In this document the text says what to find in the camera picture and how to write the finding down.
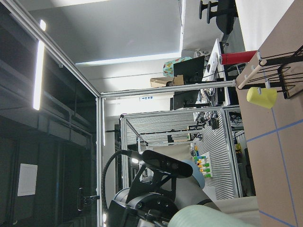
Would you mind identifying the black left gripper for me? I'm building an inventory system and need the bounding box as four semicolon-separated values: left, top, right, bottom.
107;193;179;227

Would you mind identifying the light green cup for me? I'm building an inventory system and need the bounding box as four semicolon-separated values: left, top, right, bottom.
168;205;254;227

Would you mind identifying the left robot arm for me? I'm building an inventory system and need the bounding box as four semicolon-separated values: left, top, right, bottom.
106;160;219;227

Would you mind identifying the yellow cup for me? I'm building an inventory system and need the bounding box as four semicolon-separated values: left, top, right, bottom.
247;87;277;109

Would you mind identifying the red bottle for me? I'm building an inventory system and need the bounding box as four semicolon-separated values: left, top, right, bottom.
219;50;257;65

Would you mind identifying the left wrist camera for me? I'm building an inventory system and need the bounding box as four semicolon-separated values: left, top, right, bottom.
141;150;193;178

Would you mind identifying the aluminium frame post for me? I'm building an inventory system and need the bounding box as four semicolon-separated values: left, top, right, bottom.
96;79;237;146

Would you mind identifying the black wire cup rack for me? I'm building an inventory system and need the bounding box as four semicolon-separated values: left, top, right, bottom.
237;46;303;99

